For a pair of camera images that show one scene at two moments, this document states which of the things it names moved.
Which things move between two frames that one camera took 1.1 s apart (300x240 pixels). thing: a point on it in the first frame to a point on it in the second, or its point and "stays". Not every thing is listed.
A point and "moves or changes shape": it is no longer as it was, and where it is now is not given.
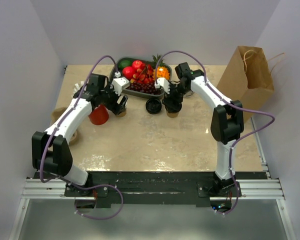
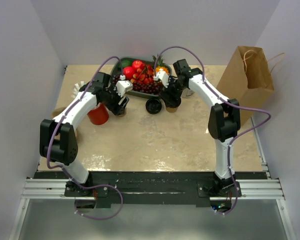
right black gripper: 168,101 stays
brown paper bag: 247,78 stays
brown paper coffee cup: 172,115 moves or changes shape
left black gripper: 115,107 stays
